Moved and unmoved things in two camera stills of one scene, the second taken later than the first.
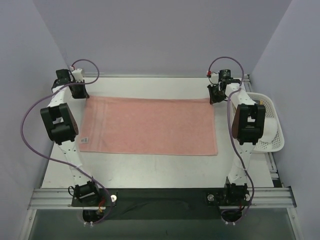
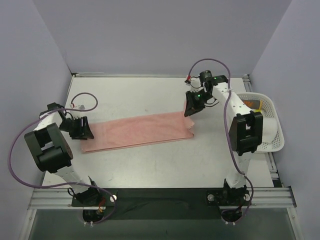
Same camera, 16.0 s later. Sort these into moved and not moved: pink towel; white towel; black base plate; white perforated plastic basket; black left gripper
Moved: pink towel; black left gripper
Not moved: black base plate; white perforated plastic basket; white towel
